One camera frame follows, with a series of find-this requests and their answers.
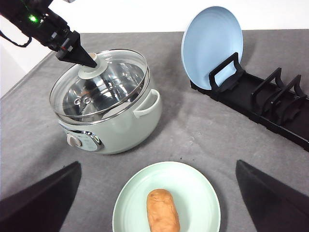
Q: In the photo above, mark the glass pot lid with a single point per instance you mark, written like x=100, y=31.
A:
x=83, y=92

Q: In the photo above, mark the brown potato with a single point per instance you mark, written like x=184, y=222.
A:
x=162, y=213

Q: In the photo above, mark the green plate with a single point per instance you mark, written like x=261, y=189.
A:
x=195, y=195

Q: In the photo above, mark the green electric steamer pot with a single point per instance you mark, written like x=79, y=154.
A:
x=119, y=132

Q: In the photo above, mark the blue plate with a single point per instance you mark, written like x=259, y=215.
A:
x=210, y=38

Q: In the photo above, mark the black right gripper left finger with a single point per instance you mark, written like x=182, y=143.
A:
x=42, y=206

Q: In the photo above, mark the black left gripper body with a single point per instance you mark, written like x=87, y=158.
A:
x=46, y=26

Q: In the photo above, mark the black dish rack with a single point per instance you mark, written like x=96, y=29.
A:
x=284, y=109

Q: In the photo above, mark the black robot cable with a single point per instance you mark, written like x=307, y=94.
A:
x=21, y=45

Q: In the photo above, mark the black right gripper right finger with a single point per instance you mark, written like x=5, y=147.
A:
x=273, y=206

